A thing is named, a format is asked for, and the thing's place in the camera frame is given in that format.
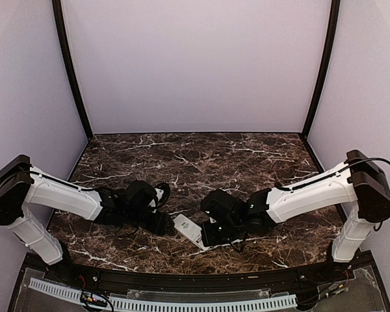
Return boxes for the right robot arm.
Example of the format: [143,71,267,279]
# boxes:
[200,149,390,282]

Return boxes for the black front rail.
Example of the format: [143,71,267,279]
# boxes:
[47,263,350,294]

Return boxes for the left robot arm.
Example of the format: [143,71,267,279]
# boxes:
[0,155,172,283]

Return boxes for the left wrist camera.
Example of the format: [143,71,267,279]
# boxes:
[149,182,171,213]

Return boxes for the left black frame post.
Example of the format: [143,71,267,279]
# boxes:
[51,0,94,140]

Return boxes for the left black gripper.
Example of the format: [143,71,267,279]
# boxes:
[123,208,174,235]

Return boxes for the white slotted cable duct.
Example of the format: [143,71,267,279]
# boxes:
[29,278,297,311]

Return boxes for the right black frame post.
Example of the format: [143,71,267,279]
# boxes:
[302,0,341,140]

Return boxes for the white remote control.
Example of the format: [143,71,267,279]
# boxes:
[173,214,212,251]

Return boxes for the black frame post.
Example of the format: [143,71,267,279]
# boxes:
[302,0,341,140]
[51,0,94,140]

